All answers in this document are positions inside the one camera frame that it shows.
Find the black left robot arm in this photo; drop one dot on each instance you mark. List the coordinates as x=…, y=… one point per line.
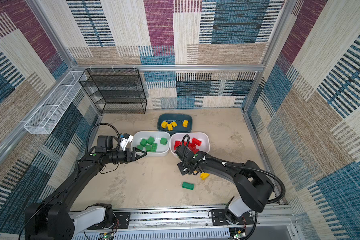
x=50, y=219

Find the black wire shelf rack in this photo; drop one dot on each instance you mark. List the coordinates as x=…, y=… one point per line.
x=115, y=91

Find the white left plastic bin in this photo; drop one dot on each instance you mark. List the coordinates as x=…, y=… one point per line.
x=161, y=150

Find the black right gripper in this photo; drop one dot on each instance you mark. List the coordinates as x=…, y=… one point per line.
x=183, y=171

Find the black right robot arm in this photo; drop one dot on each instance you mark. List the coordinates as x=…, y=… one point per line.
x=256, y=187

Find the long green lego brick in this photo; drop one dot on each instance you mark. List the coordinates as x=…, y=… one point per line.
x=188, y=186
x=154, y=147

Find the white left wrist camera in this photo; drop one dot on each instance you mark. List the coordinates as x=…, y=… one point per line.
x=125, y=140

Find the white wire mesh basket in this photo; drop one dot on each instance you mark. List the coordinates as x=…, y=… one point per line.
x=50, y=112

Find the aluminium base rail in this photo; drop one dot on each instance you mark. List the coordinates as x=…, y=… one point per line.
x=205, y=222

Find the dark teal plastic bin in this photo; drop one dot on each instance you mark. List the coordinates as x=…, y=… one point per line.
x=181, y=123

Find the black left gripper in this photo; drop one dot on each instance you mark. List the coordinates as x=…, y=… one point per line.
x=133, y=154

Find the long red lego brick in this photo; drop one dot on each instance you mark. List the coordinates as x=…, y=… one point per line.
x=177, y=143

